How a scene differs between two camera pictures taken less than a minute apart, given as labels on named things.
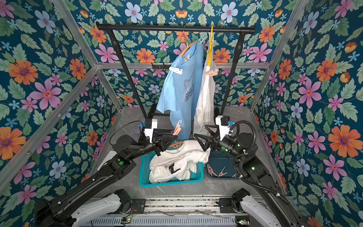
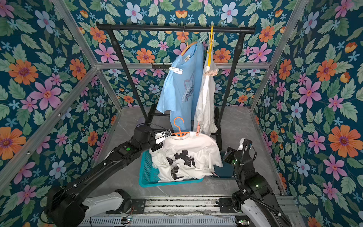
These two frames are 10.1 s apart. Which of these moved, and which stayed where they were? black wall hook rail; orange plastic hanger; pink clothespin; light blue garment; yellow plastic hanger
Moved: orange plastic hanger
Stayed: yellow plastic hanger; pink clothespin; light blue garment; black wall hook rail
